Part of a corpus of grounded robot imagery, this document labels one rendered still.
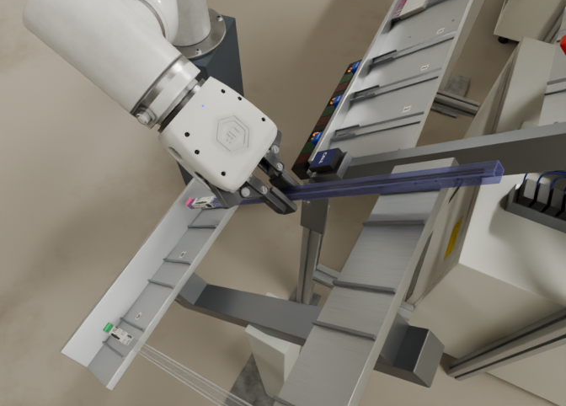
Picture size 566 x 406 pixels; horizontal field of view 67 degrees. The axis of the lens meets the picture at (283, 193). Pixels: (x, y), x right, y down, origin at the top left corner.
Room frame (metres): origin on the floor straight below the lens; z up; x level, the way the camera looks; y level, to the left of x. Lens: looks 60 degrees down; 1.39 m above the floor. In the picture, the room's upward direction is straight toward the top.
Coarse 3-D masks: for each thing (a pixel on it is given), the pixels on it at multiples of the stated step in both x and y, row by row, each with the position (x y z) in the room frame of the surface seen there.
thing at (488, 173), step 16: (384, 176) 0.21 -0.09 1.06; (400, 176) 0.20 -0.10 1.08; (416, 176) 0.19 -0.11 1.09; (432, 176) 0.19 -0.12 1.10; (448, 176) 0.18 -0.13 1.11; (464, 176) 0.17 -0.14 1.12; (480, 176) 0.17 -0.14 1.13; (496, 176) 0.16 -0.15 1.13; (288, 192) 0.25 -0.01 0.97; (304, 192) 0.24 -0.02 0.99; (320, 192) 0.23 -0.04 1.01; (336, 192) 0.22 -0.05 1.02; (352, 192) 0.21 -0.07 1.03; (368, 192) 0.20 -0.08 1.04; (384, 192) 0.20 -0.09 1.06; (192, 208) 0.33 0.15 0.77
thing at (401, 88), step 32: (448, 0) 0.80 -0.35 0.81; (416, 32) 0.75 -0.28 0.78; (448, 32) 0.67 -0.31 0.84; (384, 64) 0.69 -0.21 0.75; (416, 64) 0.62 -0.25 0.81; (384, 96) 0.57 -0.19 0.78; (416, 96) 0.52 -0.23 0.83; (352, 128) 0.51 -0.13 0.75; (384, 128) 0.47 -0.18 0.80; (416, 128) 0.44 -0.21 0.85
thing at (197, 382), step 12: (132, 336) 0.12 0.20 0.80; (132, 348) 0.10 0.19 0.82; (144, 348) 0.10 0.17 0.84; (156, 360) 0.08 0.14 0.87; (168, 360) 0.08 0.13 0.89; (168, 372) 0.06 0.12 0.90; (180, 372) 0.06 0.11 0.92; (192, 372) 0.06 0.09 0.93; (192, 384) 0.05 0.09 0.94; (204, 384) 0.05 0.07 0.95; (204, 396) 0.04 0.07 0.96; (216, 396) 0.04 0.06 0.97; (228, 396) 0.03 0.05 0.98
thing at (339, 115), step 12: (396, 0) 0.91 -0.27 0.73; (384, 24) 0.83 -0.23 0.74; (384, 36) 0.80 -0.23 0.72; (372, 48) 0.75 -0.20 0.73; (372, 60) 0.72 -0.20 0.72; (360, 72) 0.68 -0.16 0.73; (360, 84) 0.65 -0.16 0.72; (348, 96) 0.61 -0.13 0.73; (336, 108) 0.58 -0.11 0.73; (348, 108) 0.59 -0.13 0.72; (336, 120) 0.55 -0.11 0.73; (324, 132) 0.52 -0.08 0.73; (324, 144) 0.49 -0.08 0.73; (312, 156) 0.46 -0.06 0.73
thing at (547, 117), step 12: (564, 12) 0.55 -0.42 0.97; (564, 24) 0.52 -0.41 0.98; (564, 60) 0.44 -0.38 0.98; (552, 72) 0.43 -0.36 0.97; (564, 72) 0.42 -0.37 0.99; (552, 84) 0.41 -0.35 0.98; (564, 84) 0.40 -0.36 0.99; (552, 96) 0.38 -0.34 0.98; (564, 96) 0.37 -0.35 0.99; (552, 108) 0.36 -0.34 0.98; (564, 108) 0.35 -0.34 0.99; (540, 120) 0.35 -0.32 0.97; (552, 120) 0.34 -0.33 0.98; (564, 120) 0.33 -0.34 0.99
